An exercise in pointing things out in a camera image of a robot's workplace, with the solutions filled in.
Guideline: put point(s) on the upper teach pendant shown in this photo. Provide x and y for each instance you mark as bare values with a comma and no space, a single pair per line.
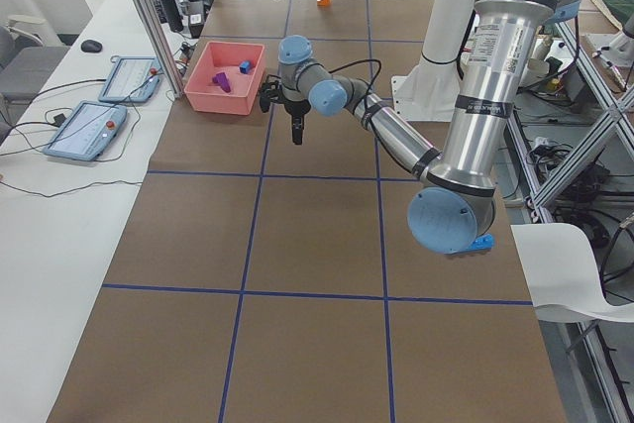
133,79

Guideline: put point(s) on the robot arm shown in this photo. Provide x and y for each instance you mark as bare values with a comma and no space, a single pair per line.
455,206

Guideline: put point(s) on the black computer mouse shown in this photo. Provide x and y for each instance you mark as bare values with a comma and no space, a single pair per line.
91,46

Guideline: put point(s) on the small blue block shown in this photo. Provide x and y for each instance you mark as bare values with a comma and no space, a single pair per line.
245,67

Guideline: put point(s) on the black bottle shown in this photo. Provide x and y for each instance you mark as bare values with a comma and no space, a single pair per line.
172,15

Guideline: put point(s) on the long blue block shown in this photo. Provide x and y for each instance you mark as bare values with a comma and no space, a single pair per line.
481,244

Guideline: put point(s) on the pink plastic box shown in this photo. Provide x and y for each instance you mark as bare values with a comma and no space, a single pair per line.
204,96

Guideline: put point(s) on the lower teach pendant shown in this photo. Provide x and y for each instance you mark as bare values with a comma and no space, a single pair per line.
87,131

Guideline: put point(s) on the aluminium frame post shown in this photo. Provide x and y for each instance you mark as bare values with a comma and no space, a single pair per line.
150,20

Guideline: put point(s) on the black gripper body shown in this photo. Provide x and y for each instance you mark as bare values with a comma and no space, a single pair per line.
296,108

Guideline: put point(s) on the purple sloped block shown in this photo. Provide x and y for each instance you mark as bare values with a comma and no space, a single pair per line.
222,80

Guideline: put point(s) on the teach pendant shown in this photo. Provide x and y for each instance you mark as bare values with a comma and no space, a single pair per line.
133,79
87,131

